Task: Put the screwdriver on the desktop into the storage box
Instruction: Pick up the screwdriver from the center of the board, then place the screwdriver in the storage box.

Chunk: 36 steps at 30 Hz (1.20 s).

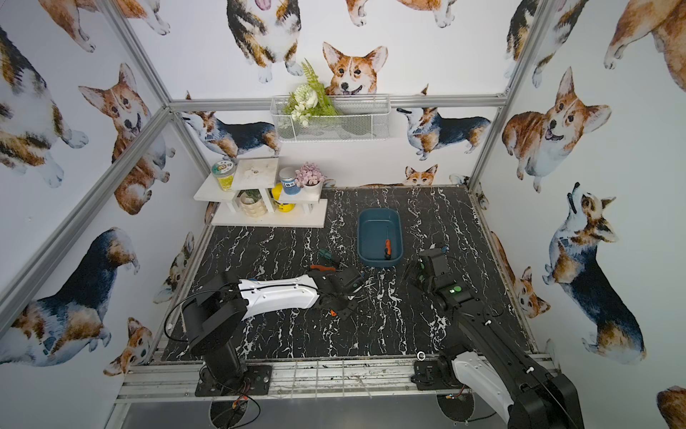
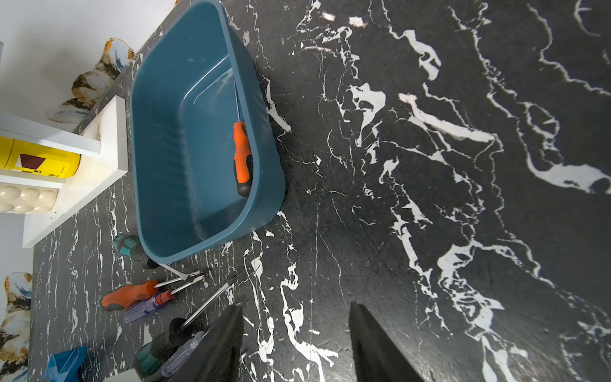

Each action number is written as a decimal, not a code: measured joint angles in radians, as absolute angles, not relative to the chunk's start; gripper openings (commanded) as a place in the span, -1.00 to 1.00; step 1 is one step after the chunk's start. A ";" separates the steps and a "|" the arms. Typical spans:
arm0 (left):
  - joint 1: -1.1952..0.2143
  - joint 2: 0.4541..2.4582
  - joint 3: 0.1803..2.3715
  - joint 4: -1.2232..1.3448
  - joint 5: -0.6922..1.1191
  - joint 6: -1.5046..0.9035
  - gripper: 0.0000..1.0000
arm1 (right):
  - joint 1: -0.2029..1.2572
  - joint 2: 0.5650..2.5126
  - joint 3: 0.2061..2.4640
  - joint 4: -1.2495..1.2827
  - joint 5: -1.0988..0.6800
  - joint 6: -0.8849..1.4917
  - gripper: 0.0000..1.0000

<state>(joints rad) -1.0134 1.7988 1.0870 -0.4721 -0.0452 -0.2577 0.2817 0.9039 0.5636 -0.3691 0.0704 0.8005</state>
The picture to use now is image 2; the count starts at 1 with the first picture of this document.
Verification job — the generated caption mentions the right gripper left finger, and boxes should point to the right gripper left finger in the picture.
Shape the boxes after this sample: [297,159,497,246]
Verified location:
[168,305,243,382]

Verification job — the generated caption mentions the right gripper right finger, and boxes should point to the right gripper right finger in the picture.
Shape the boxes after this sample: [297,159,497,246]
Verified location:
[348,302,423,381]

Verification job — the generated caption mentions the clear handle screwdriver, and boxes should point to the clear handle screwdriver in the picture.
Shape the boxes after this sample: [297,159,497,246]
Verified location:
[161,331,206,378]

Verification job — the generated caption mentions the red purple clear screwdriver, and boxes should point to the red purple clear screwdriver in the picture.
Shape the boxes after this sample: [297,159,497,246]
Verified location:
[123,274,206,324]

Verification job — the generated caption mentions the orange short screwdriver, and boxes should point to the orange short screwdriver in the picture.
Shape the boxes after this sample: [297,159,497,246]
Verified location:
[101,269,210,311]

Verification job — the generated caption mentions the green small screwdriver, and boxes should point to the green small screwdriver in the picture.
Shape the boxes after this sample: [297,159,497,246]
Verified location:
[112,234,189,281]

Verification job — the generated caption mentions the orange black screwdriver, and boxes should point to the orange black screwdriver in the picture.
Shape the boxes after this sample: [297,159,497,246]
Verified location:
[233,81,254,197]

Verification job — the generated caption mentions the teal plastic storage box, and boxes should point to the teal plastic storage box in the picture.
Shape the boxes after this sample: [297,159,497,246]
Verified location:
[130,1,286,264]

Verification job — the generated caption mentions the blue dustpan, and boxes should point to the blue dustpan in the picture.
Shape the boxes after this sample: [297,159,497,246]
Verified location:
[43,346,88,382]

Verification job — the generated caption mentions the white tiered shelf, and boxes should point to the white tiered shelf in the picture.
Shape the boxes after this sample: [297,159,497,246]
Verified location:
[1,96,129,248]

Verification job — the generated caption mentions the cream bumpy cup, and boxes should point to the cream bumpy cup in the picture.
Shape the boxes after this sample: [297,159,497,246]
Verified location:
[0,183,58,214]

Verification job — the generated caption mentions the yellow can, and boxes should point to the yellow can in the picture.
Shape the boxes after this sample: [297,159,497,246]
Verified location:
[1,137,81,179]

